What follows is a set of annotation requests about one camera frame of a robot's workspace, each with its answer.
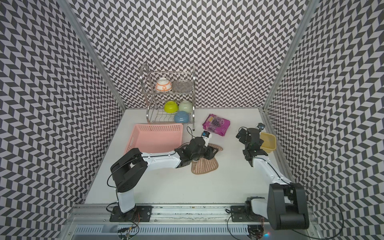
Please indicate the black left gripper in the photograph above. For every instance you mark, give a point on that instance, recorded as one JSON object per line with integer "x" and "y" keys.
{"x": 211, "y": 152}

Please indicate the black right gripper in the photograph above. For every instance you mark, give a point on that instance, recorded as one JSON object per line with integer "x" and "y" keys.
{"x": 243, "y": 137}

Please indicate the striped brown square dishcloth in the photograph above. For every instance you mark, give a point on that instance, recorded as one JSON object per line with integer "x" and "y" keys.
{"x": 204, "y": 166}

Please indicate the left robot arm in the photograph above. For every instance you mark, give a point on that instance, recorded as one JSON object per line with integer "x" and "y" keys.
{"x": 128, "y": 170}

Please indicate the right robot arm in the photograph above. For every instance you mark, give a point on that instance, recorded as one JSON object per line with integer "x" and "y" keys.
{"x": 285, "y": 205}

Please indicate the yellow plastic tray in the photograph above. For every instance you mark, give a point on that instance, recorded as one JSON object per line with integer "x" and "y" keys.
{"x": 270, "y": 143}

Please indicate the magenta snack bag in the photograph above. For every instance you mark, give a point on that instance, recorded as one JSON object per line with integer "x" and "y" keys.
{"x": 216, "y": 124}

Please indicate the blue bowl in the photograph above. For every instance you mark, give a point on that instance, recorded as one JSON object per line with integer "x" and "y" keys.
{"x": 181, "y": 117}

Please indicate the pale green bowl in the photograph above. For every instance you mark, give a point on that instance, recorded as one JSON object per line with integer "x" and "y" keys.
{"x": 186, "y": 106}

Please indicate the lime green bowl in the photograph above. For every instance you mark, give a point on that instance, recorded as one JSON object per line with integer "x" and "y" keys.
{"x": 171, "y": 107}

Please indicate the pink perforated plastic basket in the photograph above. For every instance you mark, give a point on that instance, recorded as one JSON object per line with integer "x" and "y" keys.
{"x": 155, "y": 138}

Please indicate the metal two-tier dish rack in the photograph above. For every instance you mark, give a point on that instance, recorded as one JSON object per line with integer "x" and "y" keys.
{"x": 155, "y": 101}

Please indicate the clear glass plate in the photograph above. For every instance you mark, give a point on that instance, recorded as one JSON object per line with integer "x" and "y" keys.
{"x": 184, "y": 86}

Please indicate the white orange patterned bowl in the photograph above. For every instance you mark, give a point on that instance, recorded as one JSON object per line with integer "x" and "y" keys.
{"x": 163, "y": 85}

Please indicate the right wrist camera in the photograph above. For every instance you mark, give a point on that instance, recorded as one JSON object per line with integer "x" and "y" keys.
{"x": 261, "y": 126}

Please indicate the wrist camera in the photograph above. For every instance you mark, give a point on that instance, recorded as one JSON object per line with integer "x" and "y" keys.
{"x": 261, "y": 126}
{"x": 206, "y": 135}

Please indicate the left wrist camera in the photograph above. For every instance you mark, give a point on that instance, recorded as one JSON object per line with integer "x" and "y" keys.
{"x": 206, "y": 135}

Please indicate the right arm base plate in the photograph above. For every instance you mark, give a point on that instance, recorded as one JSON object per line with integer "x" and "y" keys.
{"x": 242, "y": 214}

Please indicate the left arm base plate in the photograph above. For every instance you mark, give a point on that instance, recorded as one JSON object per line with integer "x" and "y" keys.
{"x": 137, "y": 214}

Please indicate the aluminium front rail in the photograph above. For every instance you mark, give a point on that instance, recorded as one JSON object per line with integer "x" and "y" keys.
{"x": 161, "y": 213}

